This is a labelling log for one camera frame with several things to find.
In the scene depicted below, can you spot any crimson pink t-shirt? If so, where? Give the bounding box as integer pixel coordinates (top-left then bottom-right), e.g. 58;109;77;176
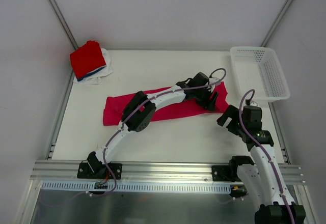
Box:
102;82;229;126

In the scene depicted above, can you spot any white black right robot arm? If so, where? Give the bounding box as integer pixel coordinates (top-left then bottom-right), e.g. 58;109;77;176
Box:
213;105;306;223

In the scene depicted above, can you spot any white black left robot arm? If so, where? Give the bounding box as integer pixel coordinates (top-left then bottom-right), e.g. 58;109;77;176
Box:
77;72;222;179

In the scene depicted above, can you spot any white plastic mesh basket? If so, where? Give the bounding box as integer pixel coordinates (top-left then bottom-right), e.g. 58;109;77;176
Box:
230;46;290;102

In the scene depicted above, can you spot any folded blue t-shirt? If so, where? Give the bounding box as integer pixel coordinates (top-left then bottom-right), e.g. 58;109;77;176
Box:
74;66;107;82

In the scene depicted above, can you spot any folded red t-shirt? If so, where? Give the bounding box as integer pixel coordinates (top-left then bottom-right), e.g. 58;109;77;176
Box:
70;41;106;78

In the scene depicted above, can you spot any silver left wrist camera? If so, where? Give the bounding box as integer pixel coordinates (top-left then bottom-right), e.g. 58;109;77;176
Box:
209;77;221;87

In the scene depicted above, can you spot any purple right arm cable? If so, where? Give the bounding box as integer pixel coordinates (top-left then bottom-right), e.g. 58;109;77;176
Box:
240;89;295;224

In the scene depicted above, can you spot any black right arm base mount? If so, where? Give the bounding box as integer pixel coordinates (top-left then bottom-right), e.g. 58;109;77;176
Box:
211;165;241;182

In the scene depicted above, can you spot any aluminium mounting rail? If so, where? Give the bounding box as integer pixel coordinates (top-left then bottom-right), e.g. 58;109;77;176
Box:
30;159;305;185

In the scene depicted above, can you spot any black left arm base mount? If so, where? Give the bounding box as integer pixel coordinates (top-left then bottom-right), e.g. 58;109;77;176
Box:
77;161;123;180

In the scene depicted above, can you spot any white slotted cable duct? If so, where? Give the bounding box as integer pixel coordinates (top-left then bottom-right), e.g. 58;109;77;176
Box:
41;180;231;194

